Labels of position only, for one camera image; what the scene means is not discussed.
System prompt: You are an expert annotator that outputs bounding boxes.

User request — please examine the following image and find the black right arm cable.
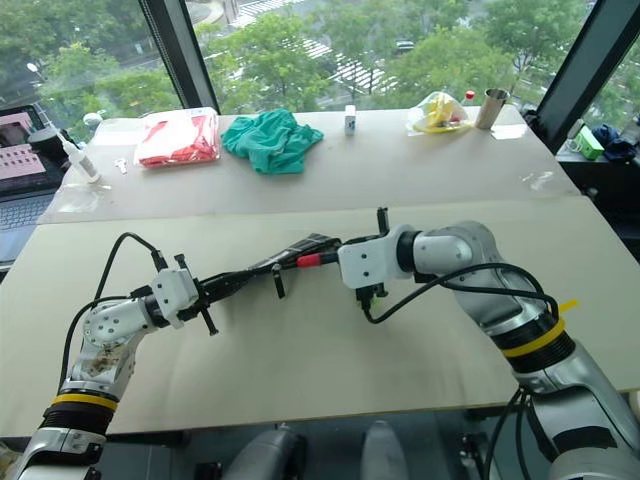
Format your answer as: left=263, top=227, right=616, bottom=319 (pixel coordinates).
left=362, top=262, right=561, bottom=326

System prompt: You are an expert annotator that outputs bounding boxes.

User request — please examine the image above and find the yellow plastic bag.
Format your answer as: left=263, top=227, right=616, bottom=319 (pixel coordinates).
left=405, top=91, right=475, bottom=136

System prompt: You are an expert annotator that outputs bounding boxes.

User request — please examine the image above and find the yellow cable tie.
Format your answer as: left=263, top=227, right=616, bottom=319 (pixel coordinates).
left=501, top=298, right=581, bottom=359

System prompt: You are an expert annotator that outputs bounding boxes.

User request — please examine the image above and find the black window frame post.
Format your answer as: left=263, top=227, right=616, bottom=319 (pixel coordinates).
left=535, top=0, right=640, bottom=154
left=138, top=0, right=221, bottom=115

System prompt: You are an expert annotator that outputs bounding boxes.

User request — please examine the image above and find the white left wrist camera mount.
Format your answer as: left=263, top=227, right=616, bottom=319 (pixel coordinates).
left=149, top=267, right=201, bottom=330

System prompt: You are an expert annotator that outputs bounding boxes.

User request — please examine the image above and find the laptop with pink screen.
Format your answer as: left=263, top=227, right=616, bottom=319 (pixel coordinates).
left=0, top=104, right=69, bottom=264

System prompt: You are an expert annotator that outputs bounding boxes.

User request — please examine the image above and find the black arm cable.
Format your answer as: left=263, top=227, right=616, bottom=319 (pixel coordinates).
left=362, top=262, right=561, bottom=326
left=58, top=232, right=170, bottom=396

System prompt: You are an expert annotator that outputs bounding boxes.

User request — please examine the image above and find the dark rounded grey shape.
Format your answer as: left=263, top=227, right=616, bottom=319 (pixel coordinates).
left=219, top=427, right=309, bottom=480

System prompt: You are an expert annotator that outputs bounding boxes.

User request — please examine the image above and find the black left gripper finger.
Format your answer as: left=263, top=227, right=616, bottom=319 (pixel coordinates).
left=200, top=277, right=252, bottom=304
left=197, top=270, right=254, bottom=294

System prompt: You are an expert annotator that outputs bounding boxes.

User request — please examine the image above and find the dark blue cloth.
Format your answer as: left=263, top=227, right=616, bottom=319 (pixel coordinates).
left=592, top=123, right=640, bottom=162

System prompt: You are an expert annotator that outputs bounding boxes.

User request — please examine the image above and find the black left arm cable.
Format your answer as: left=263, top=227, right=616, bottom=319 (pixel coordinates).
left=58, top=232, right=170, bottom=396

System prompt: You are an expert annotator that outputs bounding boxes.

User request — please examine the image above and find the plastic bag with red cloth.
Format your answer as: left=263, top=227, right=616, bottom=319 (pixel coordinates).
left=133, top=107, right=222, bottom=171

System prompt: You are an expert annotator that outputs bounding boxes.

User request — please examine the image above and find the metal cup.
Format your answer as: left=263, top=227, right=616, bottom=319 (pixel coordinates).
left=473, top=88, right=510, bottom=131

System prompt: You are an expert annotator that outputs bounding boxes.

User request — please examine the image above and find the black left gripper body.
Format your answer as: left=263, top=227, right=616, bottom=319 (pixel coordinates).
left=173, top=253, right=220, bottom=337

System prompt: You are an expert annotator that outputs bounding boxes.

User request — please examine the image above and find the clear plastic film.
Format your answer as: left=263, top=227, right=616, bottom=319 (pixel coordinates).
left=519, top=169, right=556, bottom=190

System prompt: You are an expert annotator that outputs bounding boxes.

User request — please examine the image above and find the white squeeze bottle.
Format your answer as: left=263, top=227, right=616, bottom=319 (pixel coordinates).
left=44, top=112, right=104, bottom=185

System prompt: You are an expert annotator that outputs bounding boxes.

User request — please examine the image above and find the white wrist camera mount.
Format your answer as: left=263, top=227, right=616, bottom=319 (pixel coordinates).
left=338, top=224, right=416, bottom=290
left=149, top=267, right=201, bottom=330

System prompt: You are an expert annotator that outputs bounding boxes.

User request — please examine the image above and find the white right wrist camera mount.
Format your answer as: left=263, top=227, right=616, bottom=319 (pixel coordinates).
left=338, top=224, right=416, bottom=290

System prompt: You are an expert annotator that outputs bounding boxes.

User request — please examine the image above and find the black side shelf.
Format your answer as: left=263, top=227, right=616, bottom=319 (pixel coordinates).
left=554, top=144, right=640, bottom=251

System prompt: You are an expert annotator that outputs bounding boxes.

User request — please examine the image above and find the green box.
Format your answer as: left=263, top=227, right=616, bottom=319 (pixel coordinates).
left=574, top=124, right=605, bottom=160

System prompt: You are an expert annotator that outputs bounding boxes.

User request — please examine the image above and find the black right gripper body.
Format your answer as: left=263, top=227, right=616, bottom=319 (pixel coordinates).
left=355, top=205, right=392, bottom=310

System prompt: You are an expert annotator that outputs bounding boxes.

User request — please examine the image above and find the green crumpled cloth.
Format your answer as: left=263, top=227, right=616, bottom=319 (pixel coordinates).
left=220, top=108, right=325, bottom=176

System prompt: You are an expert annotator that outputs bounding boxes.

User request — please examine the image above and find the black cylinder cup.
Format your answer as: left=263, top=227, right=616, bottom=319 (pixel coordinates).
left=27, top=128, right=69, bottom=161

